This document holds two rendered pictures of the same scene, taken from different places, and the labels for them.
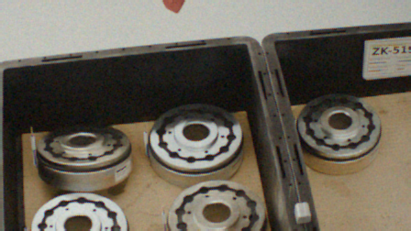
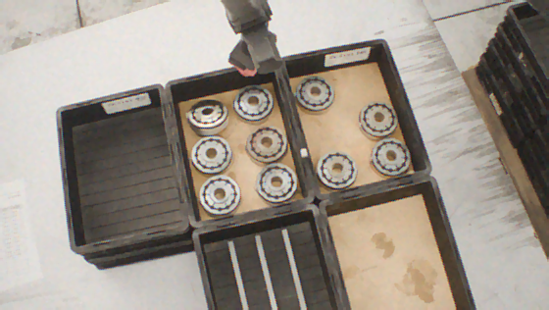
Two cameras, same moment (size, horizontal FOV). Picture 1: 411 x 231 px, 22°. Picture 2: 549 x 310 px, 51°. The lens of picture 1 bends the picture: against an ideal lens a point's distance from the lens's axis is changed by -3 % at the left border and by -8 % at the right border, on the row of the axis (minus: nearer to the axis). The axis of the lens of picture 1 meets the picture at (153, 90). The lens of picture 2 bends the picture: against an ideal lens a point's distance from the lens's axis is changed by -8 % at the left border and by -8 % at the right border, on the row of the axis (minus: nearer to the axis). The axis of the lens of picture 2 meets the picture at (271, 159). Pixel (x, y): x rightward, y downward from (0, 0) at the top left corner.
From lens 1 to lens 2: 0.60 m
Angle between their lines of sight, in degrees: 27
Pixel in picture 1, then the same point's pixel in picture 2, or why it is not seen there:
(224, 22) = not seen: hidden behind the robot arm
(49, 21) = (174, 19)
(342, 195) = (319, 125)
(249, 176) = (276, 117)
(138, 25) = (216, 18)
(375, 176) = (332, 115)
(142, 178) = (232, 121)
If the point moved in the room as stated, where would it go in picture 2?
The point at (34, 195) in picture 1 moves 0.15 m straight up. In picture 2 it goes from (188, 134) to (180, 109)
